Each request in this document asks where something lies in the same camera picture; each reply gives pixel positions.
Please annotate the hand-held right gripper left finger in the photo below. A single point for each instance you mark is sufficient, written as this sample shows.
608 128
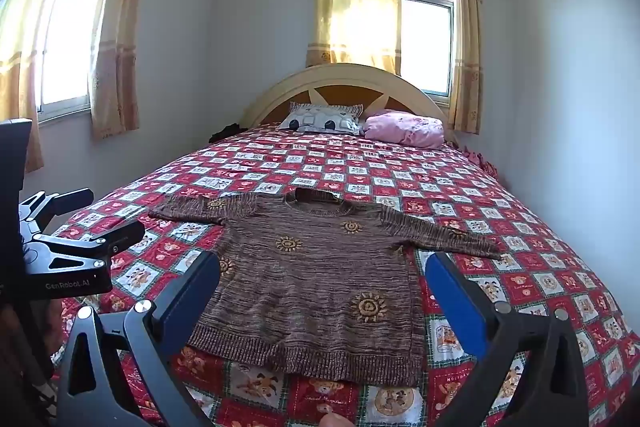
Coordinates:
192 292

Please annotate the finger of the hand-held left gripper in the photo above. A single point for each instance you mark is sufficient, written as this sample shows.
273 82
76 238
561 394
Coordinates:
115 237
60 202

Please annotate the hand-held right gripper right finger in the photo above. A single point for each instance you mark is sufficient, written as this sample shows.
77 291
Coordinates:
457 302

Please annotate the brown knitted sun-pattern sweater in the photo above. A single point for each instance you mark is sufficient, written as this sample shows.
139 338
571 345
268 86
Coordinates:
310 277

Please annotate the red checkered printed quilt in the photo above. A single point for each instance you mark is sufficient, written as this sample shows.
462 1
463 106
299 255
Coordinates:
500 227

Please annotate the yellow sheer curtain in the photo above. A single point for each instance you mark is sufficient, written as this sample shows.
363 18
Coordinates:
357 2
122 47
465 37
22 57

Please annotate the dark cloth beside bed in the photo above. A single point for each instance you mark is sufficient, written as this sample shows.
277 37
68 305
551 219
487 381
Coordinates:
227 132

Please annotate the large side window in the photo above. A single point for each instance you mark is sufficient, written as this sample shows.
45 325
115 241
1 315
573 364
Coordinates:
67 32

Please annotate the pink pillow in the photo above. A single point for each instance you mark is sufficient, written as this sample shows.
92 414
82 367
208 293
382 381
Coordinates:
405 129

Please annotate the white patterned pillow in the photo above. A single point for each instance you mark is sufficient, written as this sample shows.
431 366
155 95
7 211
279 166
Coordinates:
322 118

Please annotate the arched wooden bed headboard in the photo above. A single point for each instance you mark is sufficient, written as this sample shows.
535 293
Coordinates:
345 79

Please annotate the window behind headboard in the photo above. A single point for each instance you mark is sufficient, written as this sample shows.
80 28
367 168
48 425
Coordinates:
425 37

